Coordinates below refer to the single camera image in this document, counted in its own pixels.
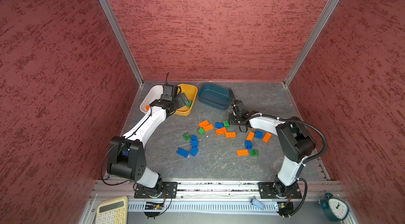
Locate blue long lego brick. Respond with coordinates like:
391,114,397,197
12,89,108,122
176,148,189,158

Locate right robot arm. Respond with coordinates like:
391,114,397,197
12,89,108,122
229,100,328,198

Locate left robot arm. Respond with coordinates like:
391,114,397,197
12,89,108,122
106,93,189,197

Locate white plastic bin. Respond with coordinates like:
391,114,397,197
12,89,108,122
139,85,163,114

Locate yellow plastic bin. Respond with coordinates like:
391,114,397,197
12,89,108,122
173,84,198,117

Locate teal plastic bin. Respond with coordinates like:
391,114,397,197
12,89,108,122
197,83,232,111

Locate large orange lego plate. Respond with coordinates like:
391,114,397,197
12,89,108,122
198,120,214,132

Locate small blue cylinder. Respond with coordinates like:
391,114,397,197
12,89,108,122
250,198,265,210

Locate cream calculator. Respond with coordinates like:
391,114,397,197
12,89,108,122
95,196,128,224

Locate teal alarm clock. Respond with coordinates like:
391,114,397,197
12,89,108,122
319,192,349,222

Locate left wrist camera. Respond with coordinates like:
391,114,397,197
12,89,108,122
161,83,178,102

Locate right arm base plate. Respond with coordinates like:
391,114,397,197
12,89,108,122
258,182,302,200

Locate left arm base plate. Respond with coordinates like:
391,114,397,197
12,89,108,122
134,181,178,199

